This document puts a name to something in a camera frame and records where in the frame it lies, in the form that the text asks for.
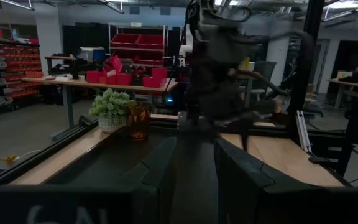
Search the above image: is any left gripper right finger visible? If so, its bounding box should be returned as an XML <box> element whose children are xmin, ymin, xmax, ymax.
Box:
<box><xmin>214</xmin><ymin>138</ymin><xmax>307</xmax><ymax>224</ymax></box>

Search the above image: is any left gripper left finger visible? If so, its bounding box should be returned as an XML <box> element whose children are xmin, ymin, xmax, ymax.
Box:
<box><xmin>116</xmin><ymin>136</ymin><xmax>177</xmax><ymax>224</ymax></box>

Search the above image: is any black serving tray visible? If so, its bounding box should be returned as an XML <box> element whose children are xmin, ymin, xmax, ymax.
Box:
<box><xmin>45</xmin><ymin>126</ymin><xmax>220</xmax><ymax>224</ymax></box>

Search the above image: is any amber ribbed glass cup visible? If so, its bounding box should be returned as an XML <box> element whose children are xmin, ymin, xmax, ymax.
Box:
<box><xmin>125</xmin><ymin>101</ymin><xmax>152</xmax><ymax>141</ymax></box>

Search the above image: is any silver aluminium extrusion piece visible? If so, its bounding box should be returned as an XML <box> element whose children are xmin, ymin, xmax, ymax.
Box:
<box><xmin>295</xmin><ymin>110</ymin><xmax>313</xmax><ymax>154</ymax></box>

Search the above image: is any green plant in white pot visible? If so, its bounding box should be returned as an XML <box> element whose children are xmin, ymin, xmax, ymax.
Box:
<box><xmin>88</xmin><ymin>88</ymin><xmax>132</xmax><ymax>134</ymax></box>

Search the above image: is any black table clamp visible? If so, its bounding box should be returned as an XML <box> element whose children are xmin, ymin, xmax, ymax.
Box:
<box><xmin>308</xmin><ymin>156</ymin><xmax>333</xmax><ymax>165</ymax></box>

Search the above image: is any small red bin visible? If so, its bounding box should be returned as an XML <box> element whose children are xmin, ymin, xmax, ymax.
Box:
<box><xmin>103</xmin><ymin>55</ymin><xmax>124</xmax><ymax>74</ymax></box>
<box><xmin>85</xmin><ymin>70</ymin><xmax>101</xmax><ymax>84</ymax></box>
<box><xmin>142</xmin><ymin>76</ymin><xmax>168</xmax><ymax>89</ymax></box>
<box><xmin>151</xmin><ymin>67</ymin><xmax>168</xmax><ymax>79</ymax></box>
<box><xmin>116</xmin><ymin>73</ymin><xmax>132</xmax><ymax>86</ymax></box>

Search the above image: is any wooden workbench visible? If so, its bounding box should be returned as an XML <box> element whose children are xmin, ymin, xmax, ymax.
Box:
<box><xmin>21</xmin><ymin>76</ymin><xmax>179</xmax><ymax>141</ymax></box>

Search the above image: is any metal shelf rack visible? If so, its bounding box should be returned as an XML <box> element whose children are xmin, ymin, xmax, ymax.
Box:
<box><xmin>108</xmin><ymin>22</ymin><xmax>168</xmax><ymax>68</ymax></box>

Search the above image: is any black equipment stand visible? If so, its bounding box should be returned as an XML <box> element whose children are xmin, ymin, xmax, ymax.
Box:
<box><xmin>336</xmin><ymin>99</ymin><xmax>358</xmax><ymax>179</ymax></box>

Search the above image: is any blue plastic container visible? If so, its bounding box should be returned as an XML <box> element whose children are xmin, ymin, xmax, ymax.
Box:
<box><xmin>93</xmin><ymin>49</ymin><xmax>106</xmax><ymax>62</ymax></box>

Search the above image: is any large red storage bin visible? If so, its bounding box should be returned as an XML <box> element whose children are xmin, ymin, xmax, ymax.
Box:
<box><xmin>110</xmin><ymin>33</ymin><xmax>140</xmax><ymax>49</ymax></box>
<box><xmin>136</xmin><ymin>34</ymin><xmax>164</xmax><ymax>50</ymax></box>

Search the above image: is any white plastic container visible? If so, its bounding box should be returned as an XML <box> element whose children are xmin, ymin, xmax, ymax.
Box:
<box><xmin>78</xmin><ymin>46</ymin><xmax>105</xmax><ymax>62</ymax></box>

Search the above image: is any wooden desk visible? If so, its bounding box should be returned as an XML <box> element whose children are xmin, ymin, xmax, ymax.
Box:
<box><xmin>327</xmin><ymin>77</ymin><xmax>358</xmax><ymax>110</ymax></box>

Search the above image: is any ceiling light strip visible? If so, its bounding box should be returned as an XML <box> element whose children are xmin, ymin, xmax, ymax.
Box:
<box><xmin>321</xmin><ymin>0</ymin><xmax>358</xmax><ymax>22</ymax></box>
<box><xmin>0</xmin><ymin>0</ymin><xmax>36</xmax><ymax>11</ymax></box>
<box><xmin>98</xmin><ymin>0</ymin><xmax>126</xmax><ymax>15</ymax></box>

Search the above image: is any black aluminium rig frame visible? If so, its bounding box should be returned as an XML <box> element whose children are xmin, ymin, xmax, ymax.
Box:
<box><xmin>0</xmin><ymin>0</ymin><xmax>358</xmax><ymax>194</ymax></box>

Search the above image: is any white cable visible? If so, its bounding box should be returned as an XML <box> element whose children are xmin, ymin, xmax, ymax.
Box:
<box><xmin>13</xmin><ymin>149</ymin><xmax>42</xmax><ymax>161</ymax></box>

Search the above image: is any wall rack of parts bins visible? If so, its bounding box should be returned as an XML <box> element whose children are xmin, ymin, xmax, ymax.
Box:
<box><xmin>0</xmin><ymin>35</ymin><xmax>45</xmax><ymax>110</ymax></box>

